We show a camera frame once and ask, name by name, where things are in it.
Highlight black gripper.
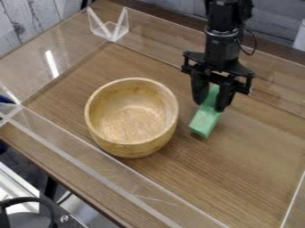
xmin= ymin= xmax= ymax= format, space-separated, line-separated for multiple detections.
xmin=181 ymin=28 xmax=256 ymax=112

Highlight green rectangular block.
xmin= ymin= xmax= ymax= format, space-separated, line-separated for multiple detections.
xmin=190 ymin=85 xmax=222 ymax=138

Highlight brown wooden bowl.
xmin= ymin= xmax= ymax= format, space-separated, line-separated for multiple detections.
xmin=84 ymin=77 xmax=179 ymax=159

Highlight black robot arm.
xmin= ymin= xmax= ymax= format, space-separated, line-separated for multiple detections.
xmin=181 ymin=0 xmax=256 ymax=112

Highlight black table leg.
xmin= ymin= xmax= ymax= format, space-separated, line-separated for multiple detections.
xmin=44 ymin=177 xmax=59 ymax=200

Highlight clear acrylic enclosure wall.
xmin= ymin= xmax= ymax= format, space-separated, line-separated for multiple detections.
xmin=0 ymin=0 xmax=305 ymax=228

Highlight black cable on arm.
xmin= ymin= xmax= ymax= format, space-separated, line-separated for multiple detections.
xmin=237 ymin=28 xmax=258 ymax=56

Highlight black cable bottom left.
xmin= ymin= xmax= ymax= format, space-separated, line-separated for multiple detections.
xmin=0 ymin=197 xmax=59 ymax=228

